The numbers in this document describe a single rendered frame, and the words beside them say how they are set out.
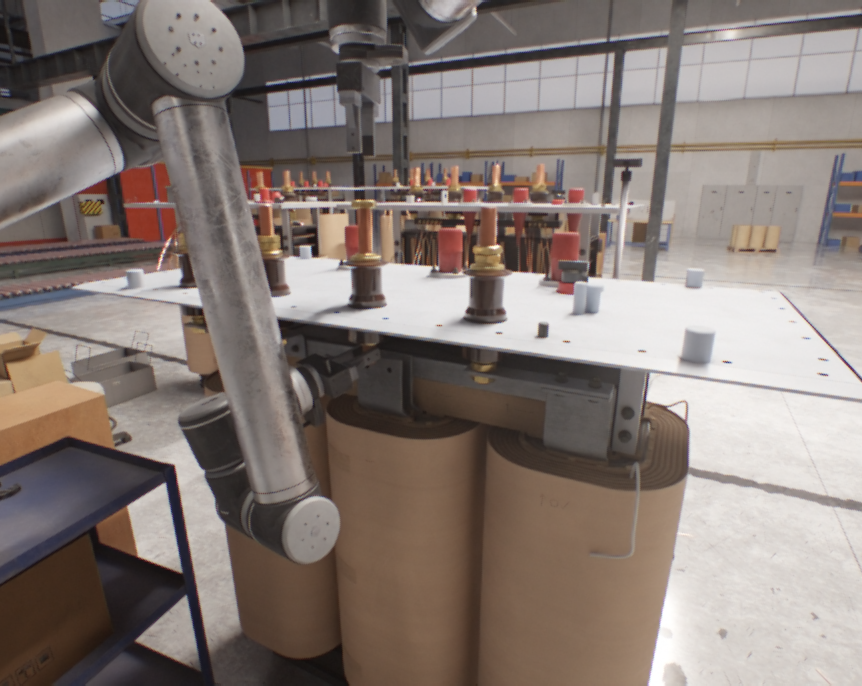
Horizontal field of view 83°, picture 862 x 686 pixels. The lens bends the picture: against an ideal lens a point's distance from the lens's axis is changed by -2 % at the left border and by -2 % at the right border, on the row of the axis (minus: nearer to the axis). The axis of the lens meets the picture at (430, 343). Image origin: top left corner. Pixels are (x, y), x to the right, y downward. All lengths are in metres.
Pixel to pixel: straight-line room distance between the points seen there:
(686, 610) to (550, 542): 1.42
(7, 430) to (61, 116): 1.20
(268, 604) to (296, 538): 0.94
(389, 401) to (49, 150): 0.75
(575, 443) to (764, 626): 1.65
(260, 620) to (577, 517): 1.15
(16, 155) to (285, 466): 0.59
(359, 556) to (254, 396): 0.70
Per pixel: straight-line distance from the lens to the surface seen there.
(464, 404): 1.16
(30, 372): 4.02
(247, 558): 1.71
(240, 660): 2.19
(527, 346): 0.80
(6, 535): 1.49
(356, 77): 1.01
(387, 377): 1.12
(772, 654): 2.43
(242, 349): 0.78
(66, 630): 1.58
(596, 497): 1.01
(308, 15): 11.72
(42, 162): 0.95
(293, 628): 1.78
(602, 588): 1.13
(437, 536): 1.25
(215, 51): 0.84
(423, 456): 1.13
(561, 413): 0.99
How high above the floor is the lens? 1.59
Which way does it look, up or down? 17 degrees down
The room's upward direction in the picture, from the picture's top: straight up
